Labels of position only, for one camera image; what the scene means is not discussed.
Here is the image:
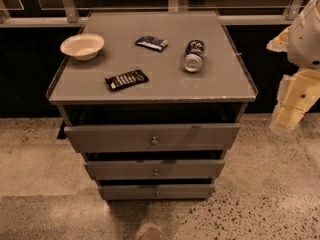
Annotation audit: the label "black chocolate bar wrapper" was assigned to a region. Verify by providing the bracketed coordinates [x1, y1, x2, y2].
[105, 70, 149, 91]

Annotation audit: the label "grey drawer cabinet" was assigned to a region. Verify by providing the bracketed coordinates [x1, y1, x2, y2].
[47, 11, 257, 189]

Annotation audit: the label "grey drawer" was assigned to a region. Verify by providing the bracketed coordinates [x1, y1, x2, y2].
[65, 123, 240, 153]
[99, 184, 214, 200]
[85, 160, 224, 180]

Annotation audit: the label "grey middle drawer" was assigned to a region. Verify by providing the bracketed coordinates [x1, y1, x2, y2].
[85, 160, 224, 180]

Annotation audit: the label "white bowl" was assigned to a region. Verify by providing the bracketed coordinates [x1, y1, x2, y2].
[60, 33, 104, 61]

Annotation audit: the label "grey top drawer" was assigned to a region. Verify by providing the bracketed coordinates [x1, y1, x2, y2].
[65, 123, 240, 153]

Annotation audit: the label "blue soda can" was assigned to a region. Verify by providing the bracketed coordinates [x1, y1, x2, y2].
[184, 39, 205, 73]

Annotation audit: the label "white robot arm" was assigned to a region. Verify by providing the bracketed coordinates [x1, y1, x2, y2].
[266, 0, 320, 134]

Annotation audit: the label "blue snack packet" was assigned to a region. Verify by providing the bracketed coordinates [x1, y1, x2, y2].
[135, 36, 168, 52]

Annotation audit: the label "metal railing frame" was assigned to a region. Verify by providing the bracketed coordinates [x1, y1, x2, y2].
[0, 0, 309, 28]

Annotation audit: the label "grey bottom drawer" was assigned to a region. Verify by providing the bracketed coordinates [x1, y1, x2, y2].
[99, 184, 214, 200]

